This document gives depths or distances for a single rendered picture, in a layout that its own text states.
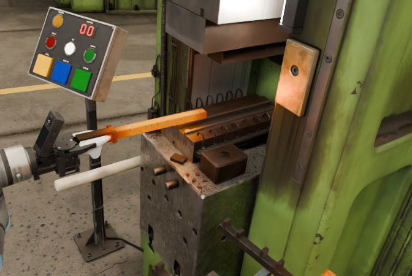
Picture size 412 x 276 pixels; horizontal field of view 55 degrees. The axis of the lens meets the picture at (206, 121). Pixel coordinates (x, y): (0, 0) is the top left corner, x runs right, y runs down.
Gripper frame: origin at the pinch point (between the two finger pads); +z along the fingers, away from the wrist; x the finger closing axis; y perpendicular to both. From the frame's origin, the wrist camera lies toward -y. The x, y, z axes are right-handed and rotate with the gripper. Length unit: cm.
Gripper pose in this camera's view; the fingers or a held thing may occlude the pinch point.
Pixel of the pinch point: (104, 134)
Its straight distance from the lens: 111.7
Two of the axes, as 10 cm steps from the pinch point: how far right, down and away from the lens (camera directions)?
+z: 8.2, -2.3, 5.2
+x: 5.7, 4.6, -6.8
